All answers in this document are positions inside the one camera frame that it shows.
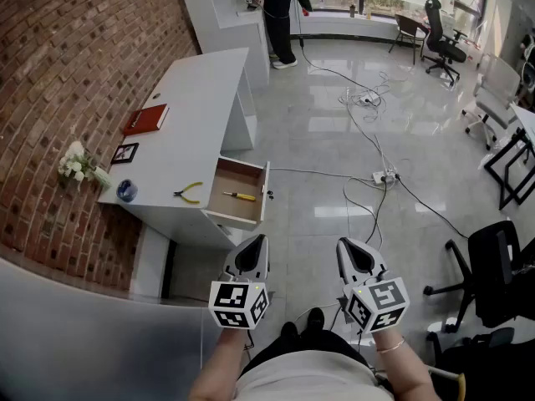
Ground person's right forearm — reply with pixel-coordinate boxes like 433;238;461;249
369;330;442;401

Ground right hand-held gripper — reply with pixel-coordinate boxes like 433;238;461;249
336;236;411;336

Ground black armchair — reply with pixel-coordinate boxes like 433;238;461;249
425;327;535;401

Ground black high-back office chair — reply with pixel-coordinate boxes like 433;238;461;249
420;0;469;86

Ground brown chair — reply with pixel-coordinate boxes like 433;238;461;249
388;13;430;65

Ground yellow handle screwdriver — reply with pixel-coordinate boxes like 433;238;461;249
222;190;257;203

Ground white office chair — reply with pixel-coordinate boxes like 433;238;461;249
461;52;523;152

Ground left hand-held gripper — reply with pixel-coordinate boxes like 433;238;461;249
207;234;272;331

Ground red book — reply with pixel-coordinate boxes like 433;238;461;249
122;103;171;136

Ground yellow handle pliers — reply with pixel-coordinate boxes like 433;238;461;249
173;181;204;205

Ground person's right black shoe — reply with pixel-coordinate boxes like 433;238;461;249
307;307;326;333

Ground white shelf cabinet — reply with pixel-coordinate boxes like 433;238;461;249
174;0;271;91

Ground black floor cable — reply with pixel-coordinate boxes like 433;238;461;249
395;175;470;241

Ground person's white shirt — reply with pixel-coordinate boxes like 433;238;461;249
236;351;396;401

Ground white table black legs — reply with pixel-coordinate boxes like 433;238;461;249
484;102;535;211

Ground white desk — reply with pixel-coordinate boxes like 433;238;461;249
96;47;258;301

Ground black picture frame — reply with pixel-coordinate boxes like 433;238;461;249
110;142;140;165

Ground person's left forearm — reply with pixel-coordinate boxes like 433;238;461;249
187;327;252;401

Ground person's black trousers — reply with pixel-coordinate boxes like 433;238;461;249
242;327;371;369

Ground white flower bouquet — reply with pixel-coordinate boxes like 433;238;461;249
57;140;99;191

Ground large grey cabinet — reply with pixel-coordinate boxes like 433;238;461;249
0;256;252;401

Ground pale green vase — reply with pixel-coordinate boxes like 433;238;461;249
92;165;113;190

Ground thin gold bracelet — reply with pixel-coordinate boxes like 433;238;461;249
375;338;406;353

